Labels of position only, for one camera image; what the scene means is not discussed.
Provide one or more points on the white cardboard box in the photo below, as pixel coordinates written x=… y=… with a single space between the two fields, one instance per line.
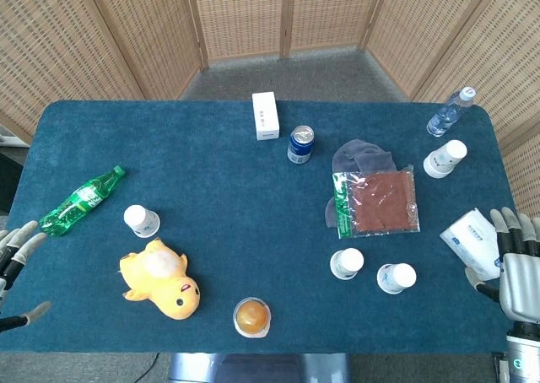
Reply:
x=266 y=117

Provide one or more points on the grey cloth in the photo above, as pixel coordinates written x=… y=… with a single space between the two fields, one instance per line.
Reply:
x=363 y=157

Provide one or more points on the white paper cup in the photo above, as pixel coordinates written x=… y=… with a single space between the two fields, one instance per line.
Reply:
x=445 y=158
x=396 y=278
x=347 y=264
x=141 y=222

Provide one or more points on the bamboo folding screen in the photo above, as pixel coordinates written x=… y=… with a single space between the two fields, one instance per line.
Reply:
x=240 y=16

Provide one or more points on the yellow plush toy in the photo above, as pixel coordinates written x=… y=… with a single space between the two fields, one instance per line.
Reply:
x=162 y=282

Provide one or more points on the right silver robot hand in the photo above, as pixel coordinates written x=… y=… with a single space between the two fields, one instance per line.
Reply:
x=521 y=282

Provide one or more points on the clear water bottle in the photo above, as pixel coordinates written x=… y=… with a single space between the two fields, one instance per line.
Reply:
x=447 y=115

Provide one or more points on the white tissue pack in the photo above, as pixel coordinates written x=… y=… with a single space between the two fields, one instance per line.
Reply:
x=470 y=239

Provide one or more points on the blue drink can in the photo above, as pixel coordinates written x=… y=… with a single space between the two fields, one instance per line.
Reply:
x=300 y=147

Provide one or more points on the blue felt table cover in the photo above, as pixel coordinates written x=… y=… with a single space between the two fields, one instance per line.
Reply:
x=236 y=197

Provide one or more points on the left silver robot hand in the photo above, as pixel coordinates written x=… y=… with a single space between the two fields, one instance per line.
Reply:
x=19 y=244

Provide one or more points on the green plastic soda bottle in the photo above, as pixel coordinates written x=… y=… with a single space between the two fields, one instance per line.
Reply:
x=82 y=199

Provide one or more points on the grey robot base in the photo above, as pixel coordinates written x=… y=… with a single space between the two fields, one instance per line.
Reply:
x=257 y=368

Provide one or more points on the orange fruit jelly cup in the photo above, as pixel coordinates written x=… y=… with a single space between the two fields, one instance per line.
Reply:
x=252 y=316

